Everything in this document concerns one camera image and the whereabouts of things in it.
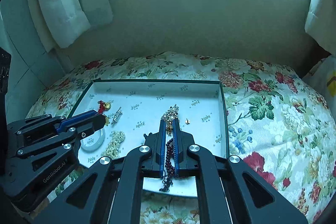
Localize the dark green jewelry tray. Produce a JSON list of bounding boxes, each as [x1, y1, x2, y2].
[[68, 78, 231, 199]]

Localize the dark red bead bracelet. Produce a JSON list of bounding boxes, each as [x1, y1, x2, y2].
[[159, 137, 176, 193]]

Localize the white jade bangle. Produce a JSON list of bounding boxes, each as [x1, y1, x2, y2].
[[81, 128, 105, 152]]

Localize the red cord gold charm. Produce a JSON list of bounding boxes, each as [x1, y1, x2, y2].
[[104, 115, 110, 126]]

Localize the floral bed cover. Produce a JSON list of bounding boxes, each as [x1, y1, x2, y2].
[[28, 52, 335, 223]]

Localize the pearl flower brooch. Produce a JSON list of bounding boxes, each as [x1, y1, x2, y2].
[[161, 105, 179, 136]]

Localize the silver rhinestone brooch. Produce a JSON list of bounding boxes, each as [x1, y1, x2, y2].
[[111, 107, 122, 124]]

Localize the red knot gold charm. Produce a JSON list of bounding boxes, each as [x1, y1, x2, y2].
[[98, 100, 111, 114]]

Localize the right white curtain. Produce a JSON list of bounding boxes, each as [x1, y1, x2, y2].
[[305, 0, 336, 55]]

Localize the pearl necklace bundle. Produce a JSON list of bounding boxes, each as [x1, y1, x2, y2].
[[101, 130, 127, 159]]

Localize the white patterned pillow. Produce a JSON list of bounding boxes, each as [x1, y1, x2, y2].
[[303, 55, 336, 109]]

